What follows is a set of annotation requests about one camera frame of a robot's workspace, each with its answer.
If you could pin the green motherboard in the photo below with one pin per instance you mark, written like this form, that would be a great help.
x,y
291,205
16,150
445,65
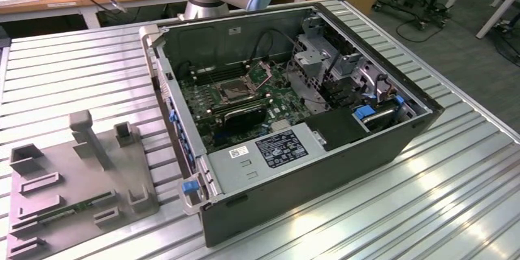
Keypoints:
x,y
195,106

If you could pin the small silver heatsink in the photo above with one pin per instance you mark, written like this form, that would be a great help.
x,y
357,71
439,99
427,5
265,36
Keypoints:
x,y
280,124

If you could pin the grey parts rack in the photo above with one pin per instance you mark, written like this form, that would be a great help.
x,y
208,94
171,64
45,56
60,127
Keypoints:
x,y
73,168

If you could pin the black rating label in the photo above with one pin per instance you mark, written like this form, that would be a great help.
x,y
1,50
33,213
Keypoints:
x,y
280,148

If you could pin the blue case latch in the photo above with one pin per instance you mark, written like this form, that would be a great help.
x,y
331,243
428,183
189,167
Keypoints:
x,y
189,188

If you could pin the green RAM stick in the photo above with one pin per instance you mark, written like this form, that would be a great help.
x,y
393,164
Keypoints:
x,y
67,211

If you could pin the grey power supply unit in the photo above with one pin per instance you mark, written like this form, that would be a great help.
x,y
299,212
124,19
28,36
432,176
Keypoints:
x,y
235,177

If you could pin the thin locking lever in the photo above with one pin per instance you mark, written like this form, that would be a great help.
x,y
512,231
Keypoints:
x,y
265,79

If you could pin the black open PC case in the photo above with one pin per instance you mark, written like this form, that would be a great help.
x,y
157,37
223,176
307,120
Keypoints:
x,y
304,199

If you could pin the white table leg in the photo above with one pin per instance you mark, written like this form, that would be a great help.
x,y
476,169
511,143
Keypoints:
x,y
493,18

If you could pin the black plastic shroud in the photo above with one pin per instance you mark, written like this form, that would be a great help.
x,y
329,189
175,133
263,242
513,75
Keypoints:
x,y
333,129

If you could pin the white barcode sticker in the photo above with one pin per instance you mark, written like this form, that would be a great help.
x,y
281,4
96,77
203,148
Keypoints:
x,y
237,152

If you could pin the CPU socket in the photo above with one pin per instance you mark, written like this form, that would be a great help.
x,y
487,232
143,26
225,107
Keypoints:
x,y
235,93

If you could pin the black graphics card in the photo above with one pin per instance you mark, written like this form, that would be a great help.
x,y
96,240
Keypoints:
x,y
243,118

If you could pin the silver drive cage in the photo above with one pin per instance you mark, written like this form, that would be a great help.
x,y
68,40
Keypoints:
x,y
311,59

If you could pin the blue slot retention bar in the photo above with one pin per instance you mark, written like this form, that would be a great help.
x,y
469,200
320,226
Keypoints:
x,y
171,117

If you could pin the black RAM slot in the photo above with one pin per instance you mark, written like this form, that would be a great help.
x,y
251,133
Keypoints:
x,y
219,69
239,104
221,75

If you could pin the small blue clip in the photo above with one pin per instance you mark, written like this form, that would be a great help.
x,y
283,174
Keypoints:
x,y
397,100

